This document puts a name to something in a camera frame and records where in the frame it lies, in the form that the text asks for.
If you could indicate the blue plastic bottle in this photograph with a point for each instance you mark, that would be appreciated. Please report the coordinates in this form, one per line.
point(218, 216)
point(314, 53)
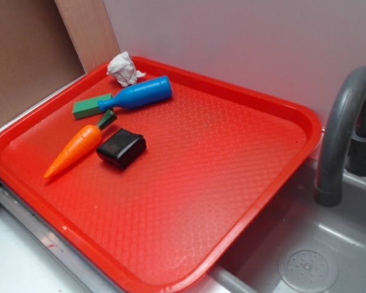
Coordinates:
point(138, 95)

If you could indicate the red plastic tray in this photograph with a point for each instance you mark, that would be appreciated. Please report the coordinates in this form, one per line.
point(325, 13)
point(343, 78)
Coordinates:
point(215, 155)

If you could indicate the black rectangular block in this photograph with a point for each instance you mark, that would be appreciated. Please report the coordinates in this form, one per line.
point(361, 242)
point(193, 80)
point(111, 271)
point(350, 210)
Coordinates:
point(122, 148)

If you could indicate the orange toy carrot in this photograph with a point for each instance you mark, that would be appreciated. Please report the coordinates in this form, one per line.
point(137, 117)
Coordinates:
point(81, 144)

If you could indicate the crumpled white paper towel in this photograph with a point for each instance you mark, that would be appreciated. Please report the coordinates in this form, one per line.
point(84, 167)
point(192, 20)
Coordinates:
point(123, 69)

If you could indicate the green rectangular block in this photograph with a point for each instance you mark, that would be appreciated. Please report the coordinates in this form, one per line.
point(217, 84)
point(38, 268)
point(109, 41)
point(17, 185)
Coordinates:
point(89, 107)

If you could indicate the grey plastic sink basin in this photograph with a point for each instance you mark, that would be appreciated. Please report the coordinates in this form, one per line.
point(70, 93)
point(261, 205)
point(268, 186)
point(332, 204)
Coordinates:
point(296, 245)

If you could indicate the grey toy faucet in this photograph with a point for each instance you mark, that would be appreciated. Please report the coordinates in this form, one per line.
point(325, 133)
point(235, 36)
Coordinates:
point(344, 142)

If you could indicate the light wooden board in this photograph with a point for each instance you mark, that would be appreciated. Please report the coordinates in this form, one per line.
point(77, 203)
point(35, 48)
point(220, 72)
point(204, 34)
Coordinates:
point(90, 31)

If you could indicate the brown cardboard panel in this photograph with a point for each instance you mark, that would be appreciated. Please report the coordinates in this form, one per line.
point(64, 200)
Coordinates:
point(37, 56)

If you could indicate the aluminium rail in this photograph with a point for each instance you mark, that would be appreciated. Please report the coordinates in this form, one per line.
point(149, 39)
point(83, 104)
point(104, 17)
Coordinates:
point(33, 258)

